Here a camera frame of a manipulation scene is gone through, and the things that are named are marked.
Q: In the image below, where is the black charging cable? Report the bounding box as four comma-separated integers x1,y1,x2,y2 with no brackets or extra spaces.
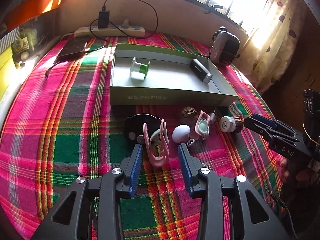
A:
89,0,159,53

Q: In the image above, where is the small white wheel knob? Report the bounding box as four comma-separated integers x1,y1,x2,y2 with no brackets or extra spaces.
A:
187,138,196,147

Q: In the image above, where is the white power strip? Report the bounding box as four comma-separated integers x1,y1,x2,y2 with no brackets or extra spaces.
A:
74,25,145,37

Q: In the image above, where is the black silver lighter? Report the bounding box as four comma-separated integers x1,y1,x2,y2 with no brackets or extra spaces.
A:
189,59,213,84

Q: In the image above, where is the black charger adapter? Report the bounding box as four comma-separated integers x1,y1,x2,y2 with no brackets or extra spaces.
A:
98,10,110,29

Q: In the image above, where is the green white cardboard box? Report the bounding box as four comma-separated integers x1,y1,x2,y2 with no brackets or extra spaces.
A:
110,44,238,107

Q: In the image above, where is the floral curtain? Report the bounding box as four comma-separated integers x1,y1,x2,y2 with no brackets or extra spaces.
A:
238,0,308,94

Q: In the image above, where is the white egg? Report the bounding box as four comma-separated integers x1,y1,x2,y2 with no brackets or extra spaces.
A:
172,124,190,144

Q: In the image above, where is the green white spool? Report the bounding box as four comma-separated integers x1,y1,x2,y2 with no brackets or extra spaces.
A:
130,57,151,81

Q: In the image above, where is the orange shelf box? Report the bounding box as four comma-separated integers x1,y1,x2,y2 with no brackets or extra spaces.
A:
3,0,61,31

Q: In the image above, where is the yellow box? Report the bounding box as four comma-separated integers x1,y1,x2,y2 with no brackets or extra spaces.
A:
0,46,16,98

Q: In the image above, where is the black smartphone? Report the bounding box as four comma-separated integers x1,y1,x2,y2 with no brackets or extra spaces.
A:
54,36,90,64

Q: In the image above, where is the black round disc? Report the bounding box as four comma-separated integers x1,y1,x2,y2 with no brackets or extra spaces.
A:
124,114,161,145

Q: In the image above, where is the pink clip with mint pad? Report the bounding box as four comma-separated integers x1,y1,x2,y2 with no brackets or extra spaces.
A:
143,119,170,168

